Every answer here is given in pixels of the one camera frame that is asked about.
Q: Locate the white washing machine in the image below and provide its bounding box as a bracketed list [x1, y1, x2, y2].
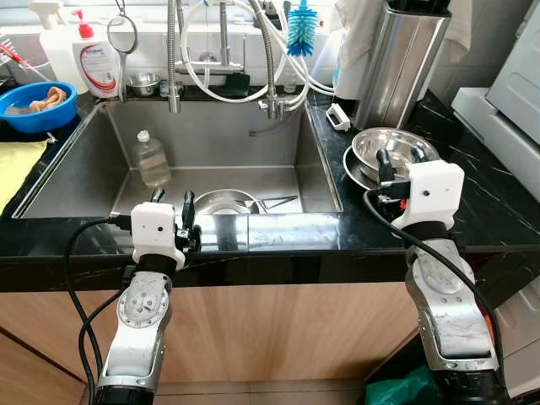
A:
[494, 277, 540, 397]

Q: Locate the steel plate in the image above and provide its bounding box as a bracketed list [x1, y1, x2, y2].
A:
[341, 143, 398, 194]

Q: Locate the yellow cloth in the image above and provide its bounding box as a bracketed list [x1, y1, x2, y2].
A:
[0, 139, 48, 212]

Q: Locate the wooden sink cabinet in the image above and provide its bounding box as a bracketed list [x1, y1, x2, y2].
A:
[0, 283, 424, 405]

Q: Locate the stainless steel sink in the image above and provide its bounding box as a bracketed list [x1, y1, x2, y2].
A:
[12, 99, 346, 219]

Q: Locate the steel mesh strainer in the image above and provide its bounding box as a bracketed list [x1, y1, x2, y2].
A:
[105, 0, 139, 103]

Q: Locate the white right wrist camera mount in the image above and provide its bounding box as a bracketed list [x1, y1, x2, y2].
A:
[391, 160, 466, 231]

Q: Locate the clear plastic bottle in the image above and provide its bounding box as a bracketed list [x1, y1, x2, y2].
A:
[131, 129, 173, 189]

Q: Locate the white appliance with lid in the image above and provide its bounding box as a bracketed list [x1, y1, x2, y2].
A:
[451, 0, 540, 201]

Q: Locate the dark green sponge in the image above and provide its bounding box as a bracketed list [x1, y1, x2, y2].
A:
[224, 73, 252, 97]

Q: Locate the small white plug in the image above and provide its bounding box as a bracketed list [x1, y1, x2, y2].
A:
[327, 102, 354, 133]

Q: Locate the large steel bowl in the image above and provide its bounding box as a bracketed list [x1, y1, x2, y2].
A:
[350, 127, 440, 183]

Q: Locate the thin steel utensil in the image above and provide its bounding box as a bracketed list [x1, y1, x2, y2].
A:
[262, 194, 301, 213]

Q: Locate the white spray bottle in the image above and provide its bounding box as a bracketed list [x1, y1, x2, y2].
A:
[29, 0, 86, 94]

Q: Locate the blue plastic bowl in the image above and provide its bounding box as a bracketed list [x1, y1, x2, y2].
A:
[0, 81, 78, 135]

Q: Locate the red utensil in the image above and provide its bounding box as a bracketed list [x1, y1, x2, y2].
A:
[0, 40, 35, 73]

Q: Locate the green plastic bag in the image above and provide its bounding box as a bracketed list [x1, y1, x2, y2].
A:
[364, 364, 440, 405]

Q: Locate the steel faucet pipe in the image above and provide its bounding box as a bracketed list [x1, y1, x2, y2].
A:
[165, 0, 185, 115]

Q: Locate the white water hose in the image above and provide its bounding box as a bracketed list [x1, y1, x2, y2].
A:
[180, 0, 337, 104]

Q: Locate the white soap bottle red pump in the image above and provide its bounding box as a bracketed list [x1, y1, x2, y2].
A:
[71, 10, 124, 100]

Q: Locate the blue bottle brush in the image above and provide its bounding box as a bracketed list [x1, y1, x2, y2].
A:
[287, 0, 320, 57]

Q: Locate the tall steel utensil holder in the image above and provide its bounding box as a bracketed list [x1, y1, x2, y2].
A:
[354, 0, 453, 132]

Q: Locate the flexible steel faucet hose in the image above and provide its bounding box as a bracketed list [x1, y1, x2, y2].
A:
[248, 0, 307, 120]

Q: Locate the small steel bowl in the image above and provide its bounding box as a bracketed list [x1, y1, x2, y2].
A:
[126, 72, 164, 97]

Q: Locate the steel filter tap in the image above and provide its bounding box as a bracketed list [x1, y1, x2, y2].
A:
[189, 0, 249, 73]

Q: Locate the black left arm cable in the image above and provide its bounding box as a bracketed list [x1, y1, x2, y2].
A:
[64, 214, 136, 405]

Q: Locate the tan cloth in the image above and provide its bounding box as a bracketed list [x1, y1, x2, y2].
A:
[24, 85, 69, 114]

